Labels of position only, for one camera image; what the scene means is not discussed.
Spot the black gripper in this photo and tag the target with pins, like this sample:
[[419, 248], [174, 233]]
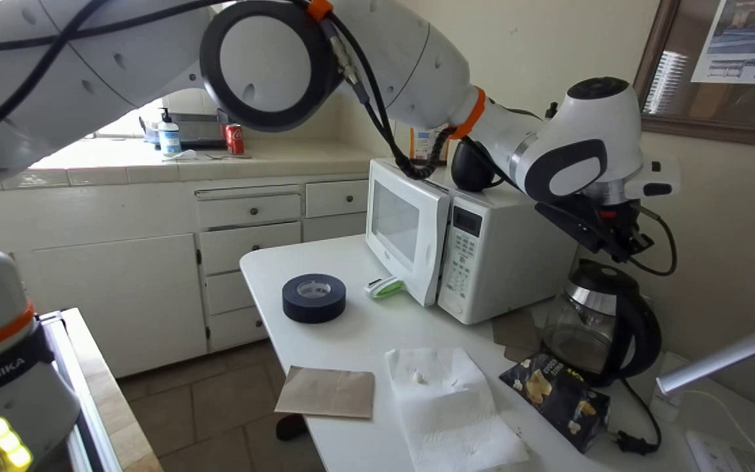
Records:
[[595, 226]]

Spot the glass kettle with black handle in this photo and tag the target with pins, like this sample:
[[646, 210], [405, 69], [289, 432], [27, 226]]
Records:
[[601, 327]]

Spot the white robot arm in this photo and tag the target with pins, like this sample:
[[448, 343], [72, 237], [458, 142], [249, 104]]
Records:
[[68, 68]]

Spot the white microwave oven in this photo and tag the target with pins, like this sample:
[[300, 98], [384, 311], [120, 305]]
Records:
[[473, 256]]

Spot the black snack packet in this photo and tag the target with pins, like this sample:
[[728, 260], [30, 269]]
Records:
[[559, 398]]

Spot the framed building picture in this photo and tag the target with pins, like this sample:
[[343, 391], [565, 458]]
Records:
[[697, 69]]

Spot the small green white box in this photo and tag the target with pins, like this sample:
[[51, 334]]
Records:
[[384, 289]]

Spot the white plastic bag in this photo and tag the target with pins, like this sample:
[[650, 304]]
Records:
[[447, 414]]

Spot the black tape roll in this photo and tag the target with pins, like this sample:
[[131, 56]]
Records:
[[313, 297]]

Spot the brown cardboard piece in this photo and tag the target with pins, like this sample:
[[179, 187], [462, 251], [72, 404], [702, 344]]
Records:
[[342, 394]]

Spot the red can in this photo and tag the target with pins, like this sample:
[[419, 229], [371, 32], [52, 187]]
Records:
[[233, 138]]

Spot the hand sanitizer bottle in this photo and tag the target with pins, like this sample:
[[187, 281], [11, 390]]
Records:
[[167, 136]]

